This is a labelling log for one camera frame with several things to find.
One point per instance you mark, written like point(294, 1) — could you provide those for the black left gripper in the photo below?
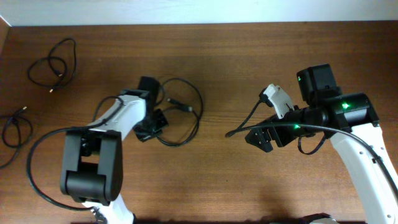
point(143, 135)

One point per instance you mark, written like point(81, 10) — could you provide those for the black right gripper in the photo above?
point(274, 135)

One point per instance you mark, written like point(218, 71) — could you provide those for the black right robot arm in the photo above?
point(348, 121)

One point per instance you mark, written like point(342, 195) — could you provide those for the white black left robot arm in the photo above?
point(92, 169)

